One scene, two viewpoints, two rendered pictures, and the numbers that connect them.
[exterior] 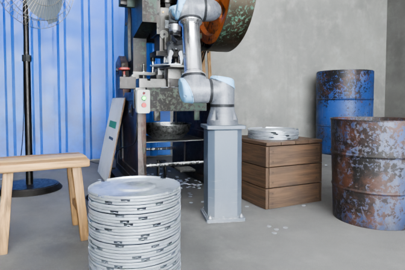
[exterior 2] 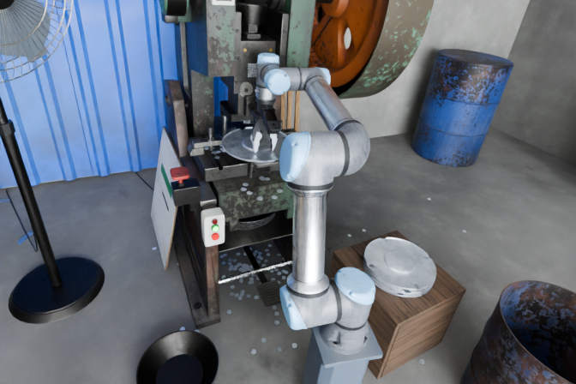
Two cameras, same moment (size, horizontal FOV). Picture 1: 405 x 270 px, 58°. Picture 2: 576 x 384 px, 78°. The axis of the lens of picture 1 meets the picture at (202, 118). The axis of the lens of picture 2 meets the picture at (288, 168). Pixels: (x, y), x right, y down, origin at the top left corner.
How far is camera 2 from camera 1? 139 cm
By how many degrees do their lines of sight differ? 28
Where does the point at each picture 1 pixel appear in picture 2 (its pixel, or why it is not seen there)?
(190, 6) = (315, 170)
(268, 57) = not seen: hidden behind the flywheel
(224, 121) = (351, 350)
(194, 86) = (311, 317)
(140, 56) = (204, 97)
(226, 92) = (362, 314)
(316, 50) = (442, 10)
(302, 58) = not seen: hidden behind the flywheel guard
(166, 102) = (248, 206)
